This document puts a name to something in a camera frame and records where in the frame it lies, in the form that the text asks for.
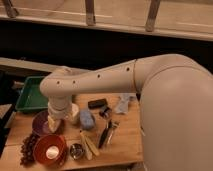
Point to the red bowl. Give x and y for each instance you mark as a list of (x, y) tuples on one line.
[(48, 150)]

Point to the wooden stick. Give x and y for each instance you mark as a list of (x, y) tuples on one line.
[(88, 153), (91, 145)]

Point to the wooden stick left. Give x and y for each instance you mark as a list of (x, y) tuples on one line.
[(88, 153)]

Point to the silver metal utensil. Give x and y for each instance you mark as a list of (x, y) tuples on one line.
[(115, 124)]

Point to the small black round object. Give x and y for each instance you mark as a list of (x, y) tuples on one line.
[(105, 112)]

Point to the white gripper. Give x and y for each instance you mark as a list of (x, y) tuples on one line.
[(57, 114)]

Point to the wooden stick right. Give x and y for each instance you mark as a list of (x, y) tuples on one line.
[(91, 145)]

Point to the black rectangular block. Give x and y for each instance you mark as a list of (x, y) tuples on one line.
[(97, 103)]

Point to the light blue cloth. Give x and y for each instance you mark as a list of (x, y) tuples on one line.
[(123, 104)]

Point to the green plastic tray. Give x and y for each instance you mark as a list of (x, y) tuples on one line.
[(31, 99)]

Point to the red chili pepper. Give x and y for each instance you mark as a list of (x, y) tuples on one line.
[(64, 154)]

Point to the wooden table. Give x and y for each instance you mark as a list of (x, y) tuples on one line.
[(125, 147)]

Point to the black handled utensil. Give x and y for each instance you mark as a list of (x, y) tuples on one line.
[(104, 134)]

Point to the purple bowl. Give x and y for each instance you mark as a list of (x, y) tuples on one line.
[(40, 124)]

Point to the white cylindrical container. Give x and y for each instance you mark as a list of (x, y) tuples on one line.
[(74, 114)]

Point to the blue sponge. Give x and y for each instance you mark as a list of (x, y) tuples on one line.
[(86, 119)]

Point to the small metal cup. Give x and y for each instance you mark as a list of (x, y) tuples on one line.
[(76, 151)]

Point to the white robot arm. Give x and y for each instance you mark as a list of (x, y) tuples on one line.
[(176, 106)]

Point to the bunch of dark grapes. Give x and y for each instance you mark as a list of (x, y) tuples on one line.
[(27, 149)]

